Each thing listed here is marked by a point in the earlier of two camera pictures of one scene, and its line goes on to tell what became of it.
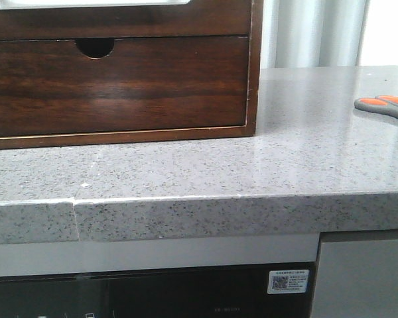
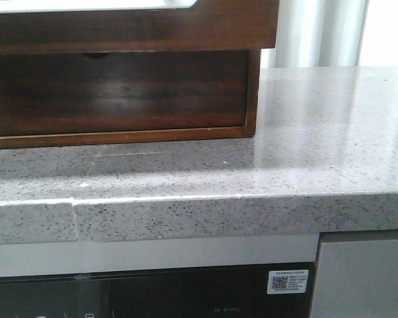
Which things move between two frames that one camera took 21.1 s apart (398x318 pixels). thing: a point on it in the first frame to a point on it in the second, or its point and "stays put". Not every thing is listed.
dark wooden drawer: [41, 87] to [208, 25]
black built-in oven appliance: [269, 291] stays put
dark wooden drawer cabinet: [85, 76] stays put
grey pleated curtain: [313, 33] stays put
